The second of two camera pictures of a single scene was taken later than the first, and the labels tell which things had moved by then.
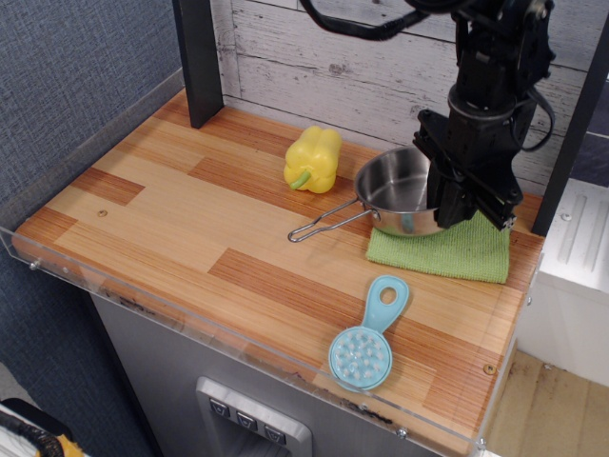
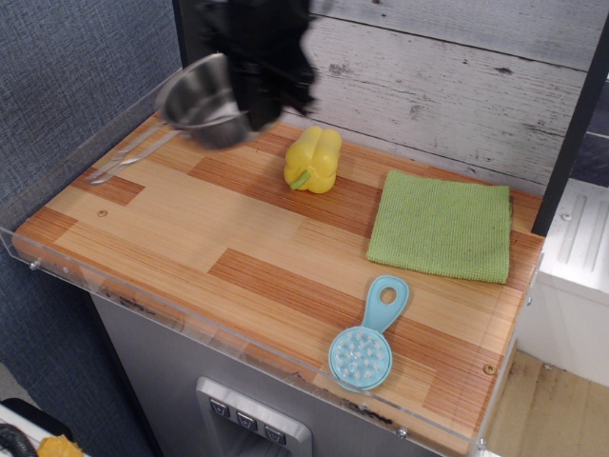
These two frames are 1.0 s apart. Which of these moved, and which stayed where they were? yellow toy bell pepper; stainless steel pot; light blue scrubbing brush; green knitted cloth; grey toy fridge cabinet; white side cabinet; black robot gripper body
Moved: stainless steel pot; black robot gripper body
Stayed: yellow toy bell pepper; light blue scrubbing brush; green knitted cloth; grey toy fridge cabinet; white side cabinet
